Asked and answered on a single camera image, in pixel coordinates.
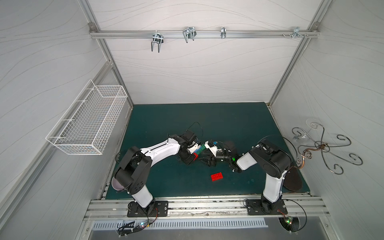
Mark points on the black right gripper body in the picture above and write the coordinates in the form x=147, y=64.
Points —
x=213, y=159

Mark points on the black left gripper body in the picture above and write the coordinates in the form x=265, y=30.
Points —
x=186, y=156

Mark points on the long green lego brick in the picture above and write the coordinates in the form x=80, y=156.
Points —
x=203, y=148

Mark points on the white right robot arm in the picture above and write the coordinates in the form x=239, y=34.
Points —
x=273, y=160

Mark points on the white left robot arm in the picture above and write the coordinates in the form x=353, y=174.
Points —
x=135, y=166

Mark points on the green table mat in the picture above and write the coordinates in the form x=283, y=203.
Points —
x=242, y=123

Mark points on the dark oval stand base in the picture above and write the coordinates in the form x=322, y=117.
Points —
x=293, y=181

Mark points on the white vent strip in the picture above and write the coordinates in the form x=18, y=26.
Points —
x=183, y=224

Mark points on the lilac bowl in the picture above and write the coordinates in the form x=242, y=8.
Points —
x=116, y=185

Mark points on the metal curled hook stand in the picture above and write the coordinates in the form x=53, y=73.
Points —
x=305, y=151

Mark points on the metal double hook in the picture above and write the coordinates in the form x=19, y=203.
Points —
x=157, y=40

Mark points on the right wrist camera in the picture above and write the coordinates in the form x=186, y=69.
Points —
x=212, y=147

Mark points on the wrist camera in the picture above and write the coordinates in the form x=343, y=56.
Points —
x=212, y=147
x=190, y=138

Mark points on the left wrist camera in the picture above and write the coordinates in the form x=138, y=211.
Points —
x=190, y=138

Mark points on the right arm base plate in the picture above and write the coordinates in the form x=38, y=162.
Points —
x=263, y=207

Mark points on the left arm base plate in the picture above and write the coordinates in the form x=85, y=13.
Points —
x=154, y=209

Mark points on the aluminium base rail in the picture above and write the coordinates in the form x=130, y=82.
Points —
x=226, y=206

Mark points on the white wire basket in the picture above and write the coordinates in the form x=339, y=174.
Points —
x=86, y=126

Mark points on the metal wire clip hook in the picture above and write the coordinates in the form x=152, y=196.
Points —
x=189, y=34

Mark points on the small metal ring hook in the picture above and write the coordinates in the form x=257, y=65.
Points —
x=223, y=32

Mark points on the metal bracket hook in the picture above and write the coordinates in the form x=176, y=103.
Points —
x=296, y=34

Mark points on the horizontal aluminium rail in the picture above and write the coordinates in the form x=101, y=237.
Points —
x=201, y=34

